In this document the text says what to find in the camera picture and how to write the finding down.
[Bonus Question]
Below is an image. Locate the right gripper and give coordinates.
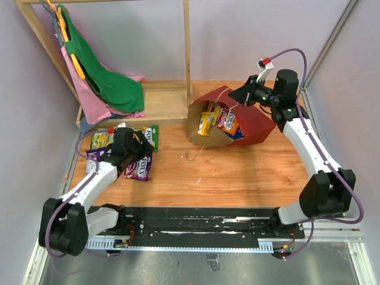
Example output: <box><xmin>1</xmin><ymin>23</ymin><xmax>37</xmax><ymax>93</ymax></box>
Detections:
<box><xmin>228</xmin><ymin>75</ymin><xmax>280</xmax><ymax>108</ymax></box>

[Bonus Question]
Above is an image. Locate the purple Fox's candy bag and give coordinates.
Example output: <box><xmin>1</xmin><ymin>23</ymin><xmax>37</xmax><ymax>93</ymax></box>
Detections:
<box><xmin>124</xmin><ymin>154</ymin><xmax>153</xmax><ymax>181</ymax></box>

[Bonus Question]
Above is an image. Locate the green Fox's candy bag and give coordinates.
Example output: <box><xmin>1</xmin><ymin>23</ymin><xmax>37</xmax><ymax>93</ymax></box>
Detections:
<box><xmin>134</xmin><ymin>125</ymin><xmax>159</xmax><ymax>152</ymax></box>
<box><xmin>90</xmin><ymin>127</ymin><xmax>116</xmax><ymax>150</ymax></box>

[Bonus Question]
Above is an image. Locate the red brown paper bag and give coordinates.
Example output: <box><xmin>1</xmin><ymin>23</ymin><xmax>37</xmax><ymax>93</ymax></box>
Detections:
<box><xmin>186</xmin><ymin>85</ymin><xmax>276</xmax><ymax>148</ymax></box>

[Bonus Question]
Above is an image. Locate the orange Fox's candy bag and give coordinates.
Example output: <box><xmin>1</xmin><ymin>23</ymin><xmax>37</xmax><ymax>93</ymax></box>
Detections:
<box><xmin>214</xmin><ymin>103</ymin><xmax>239</xmax><ymax>134</ymax></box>

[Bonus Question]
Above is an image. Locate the yellow snack pack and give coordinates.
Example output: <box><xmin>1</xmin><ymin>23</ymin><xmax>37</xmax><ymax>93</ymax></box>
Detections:
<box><xmin>197</xmin><ymin>111</ymin><xmax>217</xmax><ymax>137</ymax></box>

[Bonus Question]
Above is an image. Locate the purple snack bag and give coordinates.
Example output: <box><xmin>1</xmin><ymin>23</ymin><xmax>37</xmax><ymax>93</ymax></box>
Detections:
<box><xmin>85</xmin><ymin>147</ymin><xmax>111</xmax><ymax>175</ymax></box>

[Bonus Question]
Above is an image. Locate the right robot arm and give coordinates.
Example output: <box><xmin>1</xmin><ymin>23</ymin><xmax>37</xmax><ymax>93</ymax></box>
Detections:
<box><xmin>229</xmin><ymin>69</ymin><xmax>356</xmax><ymax>238</ymax></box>

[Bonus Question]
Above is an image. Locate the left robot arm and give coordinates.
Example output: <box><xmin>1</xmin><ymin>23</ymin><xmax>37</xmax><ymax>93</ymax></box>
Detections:
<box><xmin>39</xmin><ymin>126</ymin><xmax>155</xmax><ymax>259</ymax></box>

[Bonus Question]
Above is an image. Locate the blue snack pack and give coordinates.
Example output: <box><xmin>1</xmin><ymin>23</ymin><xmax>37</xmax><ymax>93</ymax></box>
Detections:
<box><xmin>226</xmin><ymin>127</ymin><xmax>245</xmax><ymax>140</ymax></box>

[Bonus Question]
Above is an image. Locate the blue grey cloth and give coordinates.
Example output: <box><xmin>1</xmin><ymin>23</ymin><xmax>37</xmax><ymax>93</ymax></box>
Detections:
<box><xmin>80</xmin><ymin>116</ymin><xmax>100</xmax><ymax>135</ymax></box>

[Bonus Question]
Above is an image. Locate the green shirt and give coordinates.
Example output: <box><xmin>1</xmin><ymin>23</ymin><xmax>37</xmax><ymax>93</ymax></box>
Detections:
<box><xmin>61</xmin><ymin>4</ymin><xmax>145</xmax><ymax>113</ymax></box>

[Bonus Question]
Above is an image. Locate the wooden clothes rack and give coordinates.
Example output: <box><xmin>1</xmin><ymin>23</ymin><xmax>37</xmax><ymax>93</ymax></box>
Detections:
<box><xmin>15</xmin><ymin>1</ymin><xmax>194</xmax><ymax>128</ymax></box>

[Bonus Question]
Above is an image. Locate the grey hanger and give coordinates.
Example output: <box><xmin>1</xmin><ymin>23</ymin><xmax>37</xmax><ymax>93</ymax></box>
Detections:
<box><xmin>40</xmin><ymin>0</ymin><xmax>69</xmax><ymax>48</ymax></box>

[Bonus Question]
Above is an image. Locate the yellow hanger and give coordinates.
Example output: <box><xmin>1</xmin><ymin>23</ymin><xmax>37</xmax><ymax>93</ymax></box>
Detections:
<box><xmin>42</xmin><ymin>1</ymin><xmax>86</xmax><ymax>80</ymax></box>

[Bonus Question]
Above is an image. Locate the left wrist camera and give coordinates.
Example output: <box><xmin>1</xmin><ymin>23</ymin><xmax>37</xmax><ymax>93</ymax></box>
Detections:
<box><xmin>107</xmin><ymin>122</ymin><xmax>126</xmax><ymax>134</ymax></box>

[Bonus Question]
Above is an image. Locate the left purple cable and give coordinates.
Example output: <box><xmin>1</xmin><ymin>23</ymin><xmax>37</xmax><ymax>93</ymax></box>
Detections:
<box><xmin>44</xmin><ymin>128</ymin><xmax>116</xmax><ymax>258</ymax></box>

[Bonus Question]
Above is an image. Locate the aluminium frame post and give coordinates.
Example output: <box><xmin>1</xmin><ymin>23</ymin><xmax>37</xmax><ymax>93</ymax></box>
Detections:
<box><xmin>301</xmin><ymin>0</ymin><xmax>362</xmax><ymax>90</ymax></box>

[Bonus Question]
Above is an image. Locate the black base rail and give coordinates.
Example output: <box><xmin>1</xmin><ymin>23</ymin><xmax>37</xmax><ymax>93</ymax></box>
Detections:
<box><xmin>86</xmin><ymin>207</ymin><xmax>305</xmax><ymax>253</ymax></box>

